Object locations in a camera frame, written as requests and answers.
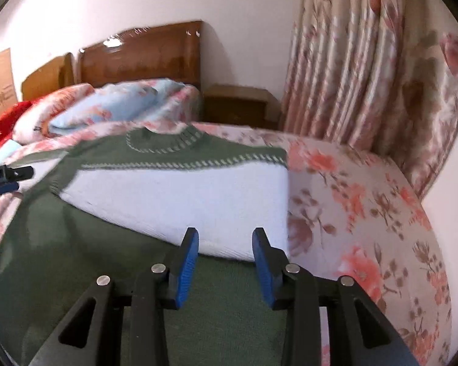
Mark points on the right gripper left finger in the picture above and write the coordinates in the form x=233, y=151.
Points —
x=91, y=331

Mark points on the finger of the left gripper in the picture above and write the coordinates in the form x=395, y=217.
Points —
x=10, y=175
x=8, y=187

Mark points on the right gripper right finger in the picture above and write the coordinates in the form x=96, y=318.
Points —
x=359, y=333

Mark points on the green and white knit sweater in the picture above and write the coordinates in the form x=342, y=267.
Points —
x=116, y=205

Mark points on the red blanket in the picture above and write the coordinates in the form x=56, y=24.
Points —
x=10, y=117

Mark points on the orange floral pillow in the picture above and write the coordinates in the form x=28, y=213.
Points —
x=32, y=126

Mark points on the floral pink bed quilt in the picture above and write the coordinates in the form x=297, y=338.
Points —
x=349, y=213

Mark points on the light wooden headboard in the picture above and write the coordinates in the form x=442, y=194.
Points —
x=52, y=76

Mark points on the folded light blue quilt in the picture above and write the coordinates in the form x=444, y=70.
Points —
x=144, y=100

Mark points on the dark wooden headboard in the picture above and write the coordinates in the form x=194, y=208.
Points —
x=170, y=51

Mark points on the dark wooden nightstand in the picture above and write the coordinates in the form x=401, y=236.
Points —
x=238, y=105

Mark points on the floral pink curtain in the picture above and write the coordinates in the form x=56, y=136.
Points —
x=376, y=75

